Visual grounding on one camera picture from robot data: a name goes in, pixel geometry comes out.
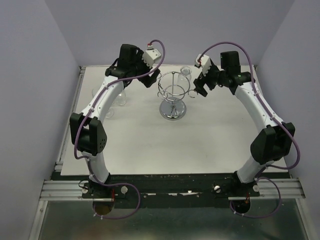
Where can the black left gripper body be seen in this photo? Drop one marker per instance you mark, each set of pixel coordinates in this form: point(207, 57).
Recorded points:
point(139, 67)

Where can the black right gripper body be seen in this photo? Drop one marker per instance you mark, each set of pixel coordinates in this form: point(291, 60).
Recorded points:
point(214, 77)

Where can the clear wine glass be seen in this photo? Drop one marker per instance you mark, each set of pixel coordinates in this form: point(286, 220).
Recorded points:
point(110, 113)
point(95, 91)
point(184, 76)
point(121, 99)

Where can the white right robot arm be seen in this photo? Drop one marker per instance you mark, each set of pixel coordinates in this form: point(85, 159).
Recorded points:
point(273, 140)

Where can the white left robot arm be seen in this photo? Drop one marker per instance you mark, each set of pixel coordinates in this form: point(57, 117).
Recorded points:
point(88, 135)

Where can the chrome wine glass rack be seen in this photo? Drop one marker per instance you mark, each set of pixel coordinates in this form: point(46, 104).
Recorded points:
point(172, 106)

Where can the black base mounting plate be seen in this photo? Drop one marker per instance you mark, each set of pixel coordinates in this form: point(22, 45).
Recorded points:
point(168, 191)

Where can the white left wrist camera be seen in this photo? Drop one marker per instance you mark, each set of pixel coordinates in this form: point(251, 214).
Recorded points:
point(150, 56)

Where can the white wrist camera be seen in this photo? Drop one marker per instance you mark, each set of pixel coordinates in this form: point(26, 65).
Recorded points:
point(150, 56)
point(203, 62)

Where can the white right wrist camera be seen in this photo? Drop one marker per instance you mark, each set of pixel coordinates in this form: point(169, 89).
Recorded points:
point(203, 62)

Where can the left aluminium frame rail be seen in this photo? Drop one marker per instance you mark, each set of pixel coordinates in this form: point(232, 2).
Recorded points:
point(75, 96)

